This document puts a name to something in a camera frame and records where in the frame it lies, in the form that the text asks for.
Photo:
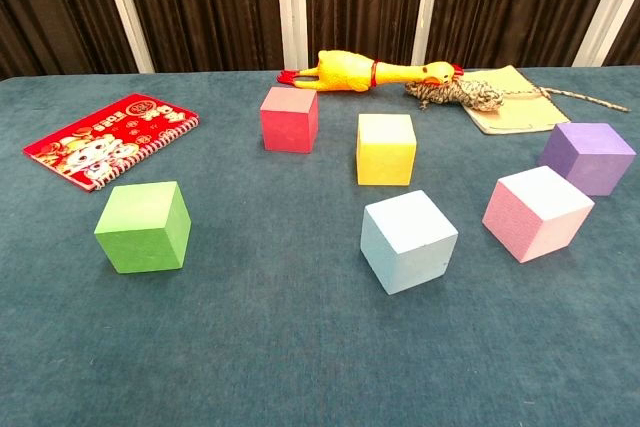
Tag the red foam cube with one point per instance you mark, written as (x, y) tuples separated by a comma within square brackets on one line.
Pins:
[(287, 127)]

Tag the pink foam cube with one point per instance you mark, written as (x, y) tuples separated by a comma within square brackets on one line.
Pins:
[(530, 227)]

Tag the purple foam cube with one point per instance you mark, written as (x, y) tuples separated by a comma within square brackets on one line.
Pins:
[(595, 167)]

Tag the yellow foam cube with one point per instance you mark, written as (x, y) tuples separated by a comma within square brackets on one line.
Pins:
[(385, 157)]

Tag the light blue foam cube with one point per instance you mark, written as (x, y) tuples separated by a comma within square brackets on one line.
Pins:
[(405, 252)]

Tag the yellow rubber chicken toy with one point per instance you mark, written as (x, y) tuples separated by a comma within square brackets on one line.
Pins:
[(345, 74)]

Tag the teal felt table cover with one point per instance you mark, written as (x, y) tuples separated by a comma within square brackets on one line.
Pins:
[(280, 347)]

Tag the green foam cube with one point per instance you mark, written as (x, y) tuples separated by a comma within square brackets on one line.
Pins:
[(140, 237)]

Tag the dark brown curtain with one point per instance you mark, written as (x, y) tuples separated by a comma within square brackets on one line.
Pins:
[(210, 7)]

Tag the beige cloth notebook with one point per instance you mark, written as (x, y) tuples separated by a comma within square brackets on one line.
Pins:
[(520, 114)]

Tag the red spiral notebook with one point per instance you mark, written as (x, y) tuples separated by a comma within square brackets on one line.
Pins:
[(100, 142)]

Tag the white metal frame post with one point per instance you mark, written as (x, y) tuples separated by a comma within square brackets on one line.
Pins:
[(125, 12), (290, 7), (425, 12), (605, 12)]

